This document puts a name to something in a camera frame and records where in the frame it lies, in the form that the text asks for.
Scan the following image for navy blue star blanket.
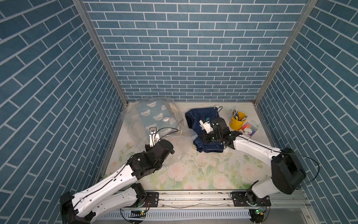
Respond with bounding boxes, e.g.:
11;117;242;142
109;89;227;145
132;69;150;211
185;107;224;153

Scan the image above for light blue bear blanket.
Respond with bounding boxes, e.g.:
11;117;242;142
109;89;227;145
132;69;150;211
136;99;178;133

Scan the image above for clear plastic vacuum bag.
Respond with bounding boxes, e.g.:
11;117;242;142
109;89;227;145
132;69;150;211
120;97;198;167

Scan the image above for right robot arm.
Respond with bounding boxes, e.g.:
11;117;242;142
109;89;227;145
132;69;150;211
199;117;306;207

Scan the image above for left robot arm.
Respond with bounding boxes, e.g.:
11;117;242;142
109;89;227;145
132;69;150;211
60;140;175;224

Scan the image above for yellow metal pen bucket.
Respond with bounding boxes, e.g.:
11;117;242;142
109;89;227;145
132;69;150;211
229;112;247;131

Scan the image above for pens in bucket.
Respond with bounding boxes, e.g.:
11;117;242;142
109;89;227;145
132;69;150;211
232;109;240;121

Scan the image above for clear box of stationery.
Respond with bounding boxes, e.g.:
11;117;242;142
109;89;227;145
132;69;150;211
239;122;258;138

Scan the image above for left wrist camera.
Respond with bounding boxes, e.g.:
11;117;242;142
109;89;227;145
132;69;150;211
149;127;160;147

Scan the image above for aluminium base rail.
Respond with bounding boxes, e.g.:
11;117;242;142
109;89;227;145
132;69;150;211
146;189;311;210

